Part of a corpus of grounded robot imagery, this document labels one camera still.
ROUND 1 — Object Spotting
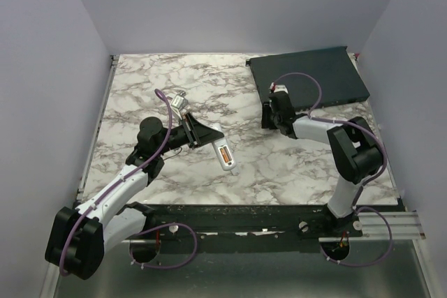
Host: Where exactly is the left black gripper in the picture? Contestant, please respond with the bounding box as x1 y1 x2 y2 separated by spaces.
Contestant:
156 112 224 156

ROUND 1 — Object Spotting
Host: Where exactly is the white remote control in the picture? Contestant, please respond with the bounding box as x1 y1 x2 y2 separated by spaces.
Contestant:
212 136 237 171

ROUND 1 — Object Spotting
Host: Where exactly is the orange battery mid table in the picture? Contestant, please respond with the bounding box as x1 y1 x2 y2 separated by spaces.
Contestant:
219 146 233 165

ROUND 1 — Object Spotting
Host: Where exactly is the white battery compartment cover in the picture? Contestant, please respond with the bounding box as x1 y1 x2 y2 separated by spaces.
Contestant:
230 167 240 176

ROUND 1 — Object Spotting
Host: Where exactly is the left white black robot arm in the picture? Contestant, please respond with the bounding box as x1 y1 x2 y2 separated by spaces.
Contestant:
45 113 225 279

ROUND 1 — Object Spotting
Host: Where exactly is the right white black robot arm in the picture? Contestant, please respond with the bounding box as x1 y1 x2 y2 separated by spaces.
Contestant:
261 91 386 237

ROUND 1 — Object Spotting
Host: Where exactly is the dark green flat electronics box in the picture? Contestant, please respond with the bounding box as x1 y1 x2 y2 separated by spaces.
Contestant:
246 46 370 112

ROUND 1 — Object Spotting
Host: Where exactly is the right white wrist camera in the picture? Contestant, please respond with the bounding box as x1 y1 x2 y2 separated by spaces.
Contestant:
269 82 288 98

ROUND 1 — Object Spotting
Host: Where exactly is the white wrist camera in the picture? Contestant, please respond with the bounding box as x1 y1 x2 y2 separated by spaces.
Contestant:
170 94 188 119
269 82 288 98

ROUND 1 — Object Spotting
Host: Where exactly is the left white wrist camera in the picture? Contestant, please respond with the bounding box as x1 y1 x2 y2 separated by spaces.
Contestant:
170 94 188 119

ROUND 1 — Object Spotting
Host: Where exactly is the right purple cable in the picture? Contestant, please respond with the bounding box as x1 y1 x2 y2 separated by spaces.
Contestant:
270 73 394 267

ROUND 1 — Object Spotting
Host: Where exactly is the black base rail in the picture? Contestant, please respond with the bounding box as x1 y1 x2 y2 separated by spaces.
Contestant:
128 202 362 255

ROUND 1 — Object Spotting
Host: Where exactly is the aluminium extrusion rail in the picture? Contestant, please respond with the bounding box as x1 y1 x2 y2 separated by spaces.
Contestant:
359 211 426 241

